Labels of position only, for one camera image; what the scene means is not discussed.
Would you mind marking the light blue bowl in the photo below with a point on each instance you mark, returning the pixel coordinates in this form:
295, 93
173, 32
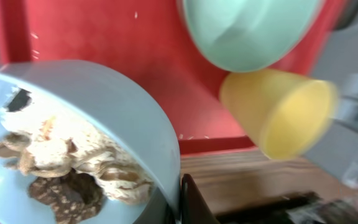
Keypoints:
116, 105

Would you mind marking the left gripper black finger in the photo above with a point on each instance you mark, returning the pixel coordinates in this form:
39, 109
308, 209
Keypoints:
194, 209

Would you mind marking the yellow plastic cup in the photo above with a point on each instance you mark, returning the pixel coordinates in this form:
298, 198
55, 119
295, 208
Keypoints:
283, 113

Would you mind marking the red serving tray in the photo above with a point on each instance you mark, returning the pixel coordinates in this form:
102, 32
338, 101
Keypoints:
148, 42

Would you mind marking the leftover rice and food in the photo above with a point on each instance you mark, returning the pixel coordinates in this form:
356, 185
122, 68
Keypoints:
76, 166

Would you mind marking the mint green bowl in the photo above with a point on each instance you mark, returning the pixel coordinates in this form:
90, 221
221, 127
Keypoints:
247, 35

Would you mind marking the grey dishwasher rack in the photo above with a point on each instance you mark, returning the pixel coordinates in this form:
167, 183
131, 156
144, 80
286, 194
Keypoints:
337, 151

